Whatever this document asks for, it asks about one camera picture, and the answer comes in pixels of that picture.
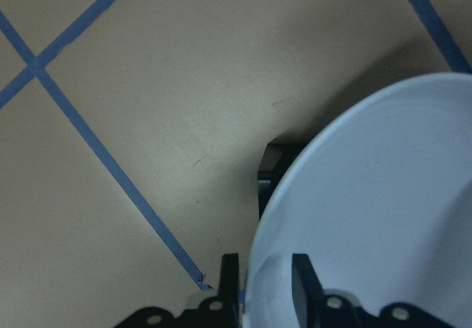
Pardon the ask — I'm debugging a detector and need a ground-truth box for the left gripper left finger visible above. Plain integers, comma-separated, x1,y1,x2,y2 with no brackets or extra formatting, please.
219,253,240,306

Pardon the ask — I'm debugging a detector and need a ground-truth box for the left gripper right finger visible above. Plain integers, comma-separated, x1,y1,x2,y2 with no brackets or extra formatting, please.
291,254,324,321

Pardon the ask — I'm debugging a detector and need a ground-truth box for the blue plate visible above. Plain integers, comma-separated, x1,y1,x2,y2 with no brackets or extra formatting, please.
243,73,471,327

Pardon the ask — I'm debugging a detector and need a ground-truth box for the black plate rack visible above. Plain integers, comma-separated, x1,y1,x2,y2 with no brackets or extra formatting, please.
257,143,308,219

